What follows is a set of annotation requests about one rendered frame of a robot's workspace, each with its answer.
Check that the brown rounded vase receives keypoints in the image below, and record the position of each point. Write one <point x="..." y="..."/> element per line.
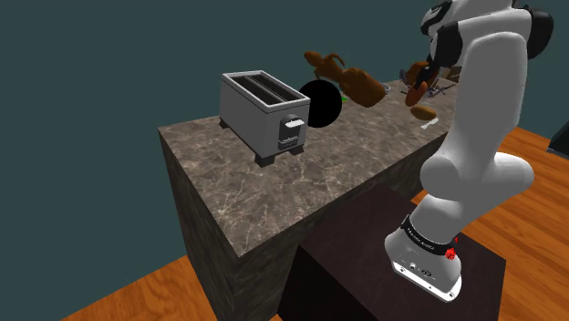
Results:
<point x="415" y="95"/>

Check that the brown box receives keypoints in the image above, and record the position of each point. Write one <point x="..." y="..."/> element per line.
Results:
<point x="454" y="73"/>

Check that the dark robot stand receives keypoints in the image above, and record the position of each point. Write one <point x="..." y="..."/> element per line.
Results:
<point x="355" y="249"/>

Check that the grey two-slot toaster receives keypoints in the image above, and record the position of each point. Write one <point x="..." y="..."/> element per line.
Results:
<point x="253" y="113"/>

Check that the brown animal figure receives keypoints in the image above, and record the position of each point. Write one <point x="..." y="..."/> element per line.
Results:
<point x="360" y="86"/>

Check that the black ball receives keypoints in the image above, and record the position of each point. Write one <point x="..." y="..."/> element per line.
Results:
<point x="322" y="106"/>

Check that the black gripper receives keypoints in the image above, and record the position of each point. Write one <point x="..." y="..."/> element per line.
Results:
<point x="429" y="72"/>

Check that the small grey bowl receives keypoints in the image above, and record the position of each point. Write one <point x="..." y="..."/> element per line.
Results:
<point x="386" y="88"/>

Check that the white utensil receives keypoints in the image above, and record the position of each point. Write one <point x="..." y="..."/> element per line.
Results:
<point x="429" y="123"/>

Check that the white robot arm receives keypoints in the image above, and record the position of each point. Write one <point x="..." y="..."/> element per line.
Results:
<point x="478" y="111"/>

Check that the brown potato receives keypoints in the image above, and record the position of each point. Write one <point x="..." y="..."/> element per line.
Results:
<point x="423" y="112"/>

